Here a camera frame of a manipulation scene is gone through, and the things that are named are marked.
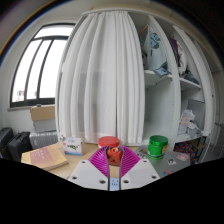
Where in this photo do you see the small white printed box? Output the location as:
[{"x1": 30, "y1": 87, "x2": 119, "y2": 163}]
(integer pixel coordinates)
[{"x1": 62, "y1": 136, "x2": 84, "y2": 157}]

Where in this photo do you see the thick yellow pink book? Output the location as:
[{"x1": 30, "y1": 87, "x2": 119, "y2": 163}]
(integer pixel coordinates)
[{"x1": 20, "y1": 143, "x2": 70, "y2": 172}]

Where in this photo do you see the grey box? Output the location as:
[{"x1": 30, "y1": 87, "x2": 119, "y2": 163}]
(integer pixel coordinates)
[{"x1": 32, "y1": 118, "x2": 58, "y2": 134}]

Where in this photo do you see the black-framed window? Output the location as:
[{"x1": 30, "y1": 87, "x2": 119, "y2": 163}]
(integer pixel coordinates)
[{"x1": 8, "y1": 22, "x2": 76, "y2": 110}]

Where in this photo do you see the orange charger block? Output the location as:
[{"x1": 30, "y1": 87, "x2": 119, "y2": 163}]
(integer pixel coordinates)
[{"x1": 106, "y1": 145, "x2": 124, "y2": 167}]

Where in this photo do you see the green round tin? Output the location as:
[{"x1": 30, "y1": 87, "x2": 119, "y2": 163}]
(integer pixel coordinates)
[{"x1": 146, "y1": 134, "x2": 169, "y2": 160}]

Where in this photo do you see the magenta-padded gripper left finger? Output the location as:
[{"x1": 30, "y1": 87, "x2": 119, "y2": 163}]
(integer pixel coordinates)
[{"x1": 67, "y1": 145, "x2": 111, "y2": 191}]

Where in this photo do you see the black bag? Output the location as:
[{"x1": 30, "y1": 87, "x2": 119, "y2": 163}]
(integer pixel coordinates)
[{"x1": 6, "y1": 131, "x2": 34, "y2": 163}]

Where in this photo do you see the white shelf unit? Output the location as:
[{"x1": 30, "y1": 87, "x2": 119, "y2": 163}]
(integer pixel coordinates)
[{"x1": 128, "y1": 10, "x2": 216, "y2": 145}]

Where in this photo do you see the black suitcase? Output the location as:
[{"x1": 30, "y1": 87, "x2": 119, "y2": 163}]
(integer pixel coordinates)
[{"x1": 0, "y1": 126, "x2": 15, "y2": 158}]

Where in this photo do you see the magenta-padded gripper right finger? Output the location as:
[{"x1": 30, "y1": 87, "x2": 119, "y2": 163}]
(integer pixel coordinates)
[{"x1": 118, "y1": 145, "x2": 161, "y2": 191}]

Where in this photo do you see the white jar with red lid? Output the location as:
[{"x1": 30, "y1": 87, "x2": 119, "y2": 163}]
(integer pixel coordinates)
[{"x1": 97, "y1": 135, "x2": 121, "y2": 150}]

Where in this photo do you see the silver laptop with stickers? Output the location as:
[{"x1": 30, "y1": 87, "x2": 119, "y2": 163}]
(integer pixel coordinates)
[{"x1": 134, "y1": 146, "x2": 192, "y2": 179}]

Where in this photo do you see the brown cardboard box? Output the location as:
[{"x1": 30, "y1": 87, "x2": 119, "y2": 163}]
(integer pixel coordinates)
[{"x1": 29, "y1": 104, "x2": 57, "y2": 123}]

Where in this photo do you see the colourful patterned bag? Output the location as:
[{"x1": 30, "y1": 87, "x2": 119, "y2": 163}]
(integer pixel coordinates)
[{"x1": 172, "y1": 141, "x2": 198, "y2": 165}]

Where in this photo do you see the white radiator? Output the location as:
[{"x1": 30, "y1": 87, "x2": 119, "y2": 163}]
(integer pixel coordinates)
[{"x1": 28, "y1": 130, "x2": 60, "y2": 150}]

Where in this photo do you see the white curtain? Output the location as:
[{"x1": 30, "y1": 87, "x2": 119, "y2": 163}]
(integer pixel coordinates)
[{"x1": 54, "y1": 10, "x2": 146, "y2": 146}]

